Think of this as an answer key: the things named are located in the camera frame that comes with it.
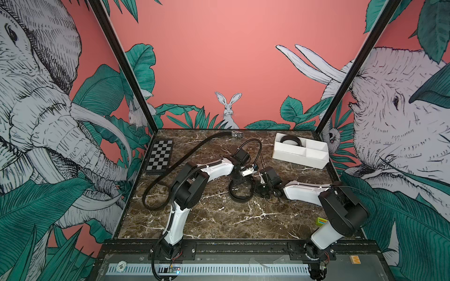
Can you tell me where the long black belt s-curved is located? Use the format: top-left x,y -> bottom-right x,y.
280,135 -> 303,147

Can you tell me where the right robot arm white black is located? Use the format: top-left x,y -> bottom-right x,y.
255,167 -> 369,255

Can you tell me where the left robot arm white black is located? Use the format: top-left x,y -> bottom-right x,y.
162,149 -> 259,247

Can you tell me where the white foam storage box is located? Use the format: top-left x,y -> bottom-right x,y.
273,133 -> 329,169

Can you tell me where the green yellow striped block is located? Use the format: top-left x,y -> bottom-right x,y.
315,217 -> 328,227

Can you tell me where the black white checkerboard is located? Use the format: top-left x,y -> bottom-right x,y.
145,139 -> 173,175

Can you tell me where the black belt upper long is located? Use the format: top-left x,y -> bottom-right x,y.
142,130 -> 243,211

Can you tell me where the orange label sticker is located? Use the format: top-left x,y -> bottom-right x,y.
349,255 -> 362,265

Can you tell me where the white round knob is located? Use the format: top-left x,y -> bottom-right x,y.
116,261 -> 127,273

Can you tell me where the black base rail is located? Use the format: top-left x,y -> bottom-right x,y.
98,240 -> 374,262

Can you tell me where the white slotted cable duct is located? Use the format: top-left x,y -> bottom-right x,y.
105,263 -> 309,276

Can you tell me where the left black frame post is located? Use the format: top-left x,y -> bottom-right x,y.
88,0 -> 158,133

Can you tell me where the black frame post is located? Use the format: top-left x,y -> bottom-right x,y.
88,0 -> 158,133
315,0 -> 401,135

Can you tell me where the right black frame post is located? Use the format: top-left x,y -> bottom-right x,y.
315,0 -> 401,135

